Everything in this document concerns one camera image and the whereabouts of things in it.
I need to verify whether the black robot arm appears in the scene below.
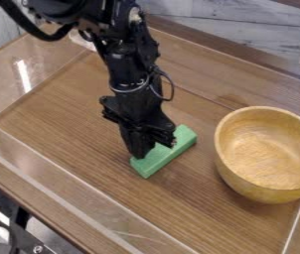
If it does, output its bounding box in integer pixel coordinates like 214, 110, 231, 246
0, 0, 176, 159

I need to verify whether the green rectangular block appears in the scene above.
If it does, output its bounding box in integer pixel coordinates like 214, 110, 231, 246
131, 125, 199, 179

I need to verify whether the brown wooden bowl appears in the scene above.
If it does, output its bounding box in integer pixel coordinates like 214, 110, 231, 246
215, 106, 300, 204

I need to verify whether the black table leg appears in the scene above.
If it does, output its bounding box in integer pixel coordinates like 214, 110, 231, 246
13, 206, 31, 229

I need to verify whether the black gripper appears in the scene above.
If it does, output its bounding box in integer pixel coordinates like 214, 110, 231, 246
100, 75, 176, 159

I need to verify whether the clear acrylic tray enclosure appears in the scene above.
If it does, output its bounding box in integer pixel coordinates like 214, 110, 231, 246
0, 18, 300, 254

